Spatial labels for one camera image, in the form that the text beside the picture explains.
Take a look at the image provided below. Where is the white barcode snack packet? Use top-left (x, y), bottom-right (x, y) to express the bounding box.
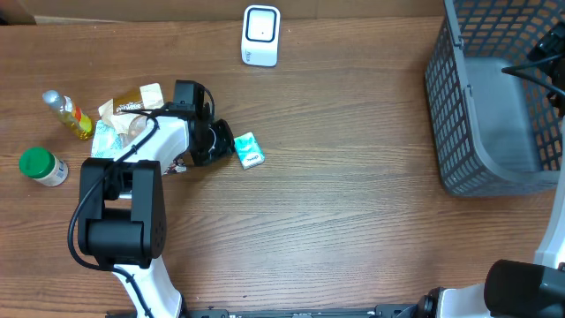
top-left (163, 157), bottom-right (187, 175)

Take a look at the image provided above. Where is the teal tissue pack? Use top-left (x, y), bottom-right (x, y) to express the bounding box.
top-left (234, 132), bottom-right (265, 170)

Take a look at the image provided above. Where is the brown snack packet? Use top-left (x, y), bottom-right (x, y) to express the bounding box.
top-left (98, 83), bottom-right (164, 134)

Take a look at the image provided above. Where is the teal snack bar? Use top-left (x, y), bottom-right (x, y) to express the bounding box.
top-left (91, 120), bottom-right (123, 158)

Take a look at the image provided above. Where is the yellow liquid bottle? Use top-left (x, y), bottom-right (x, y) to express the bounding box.
top-left (42, 90), bottom-right (95, 140)

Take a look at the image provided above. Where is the green lid jar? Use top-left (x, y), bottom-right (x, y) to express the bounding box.
top-left (19, 147), bottom-right (69, 187)

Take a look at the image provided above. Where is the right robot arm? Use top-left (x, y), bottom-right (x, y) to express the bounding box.
top-left (405, 4), bottom-right (564, 317)

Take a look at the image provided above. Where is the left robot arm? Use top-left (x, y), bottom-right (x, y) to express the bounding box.
top-left (67, 80), bottom-right (235, 317)

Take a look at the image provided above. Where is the white barcode scanner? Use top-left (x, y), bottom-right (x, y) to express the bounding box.
top-left (241, 4), bottom-right (281, 67)

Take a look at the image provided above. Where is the grey plastic basket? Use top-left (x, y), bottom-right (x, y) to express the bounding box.
top-left (425, 1), bottom-right (564, 197)

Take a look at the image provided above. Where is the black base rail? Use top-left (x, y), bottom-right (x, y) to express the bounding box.
top-left (105, 302), bottom-right (425, 318)

